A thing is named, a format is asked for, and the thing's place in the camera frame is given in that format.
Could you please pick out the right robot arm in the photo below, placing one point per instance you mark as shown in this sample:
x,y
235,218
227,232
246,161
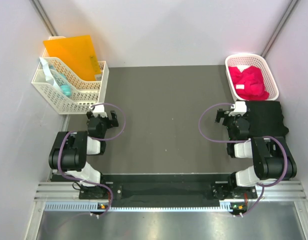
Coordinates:
x,y
271,157

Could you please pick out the orange plastic folder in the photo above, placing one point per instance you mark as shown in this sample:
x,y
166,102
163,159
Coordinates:
x,y
78,54

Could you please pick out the red t shirt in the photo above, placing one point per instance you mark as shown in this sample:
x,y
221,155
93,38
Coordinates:
x,y
249,83

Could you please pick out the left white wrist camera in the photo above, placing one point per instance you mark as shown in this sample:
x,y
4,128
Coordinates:
x,y
98,110

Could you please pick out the white plastic basket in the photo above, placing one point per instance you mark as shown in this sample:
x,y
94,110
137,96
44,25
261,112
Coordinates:
x,y
244,60

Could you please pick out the aluminium frame rail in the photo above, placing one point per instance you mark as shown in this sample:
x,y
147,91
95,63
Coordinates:
x,y
285,191

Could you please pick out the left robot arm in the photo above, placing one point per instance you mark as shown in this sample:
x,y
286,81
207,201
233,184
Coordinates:
x,y
70,150

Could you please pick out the grey slotted cable duct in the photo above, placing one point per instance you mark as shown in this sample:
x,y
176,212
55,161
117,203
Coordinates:
x,y
97,207

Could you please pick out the white file organizer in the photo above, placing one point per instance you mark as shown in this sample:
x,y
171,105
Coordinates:
x,y
83,93

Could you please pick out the black folded t shirt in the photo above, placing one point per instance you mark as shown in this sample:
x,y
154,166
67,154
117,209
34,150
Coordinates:
x,y
265,118

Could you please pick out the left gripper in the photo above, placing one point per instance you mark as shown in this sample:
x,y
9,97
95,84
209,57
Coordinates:
x,y
111,123

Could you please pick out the teal object in organizer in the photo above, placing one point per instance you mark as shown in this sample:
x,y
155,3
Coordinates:
x,y
66,90

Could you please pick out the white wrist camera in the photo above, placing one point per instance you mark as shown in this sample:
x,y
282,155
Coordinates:
x,y
238,108
98,110

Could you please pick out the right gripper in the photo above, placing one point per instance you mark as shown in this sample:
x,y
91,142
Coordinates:
x,y
220,114

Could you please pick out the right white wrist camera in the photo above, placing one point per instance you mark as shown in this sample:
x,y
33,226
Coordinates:
x,y
238,108

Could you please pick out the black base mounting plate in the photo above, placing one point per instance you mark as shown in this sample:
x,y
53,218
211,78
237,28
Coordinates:
x,y
164,191

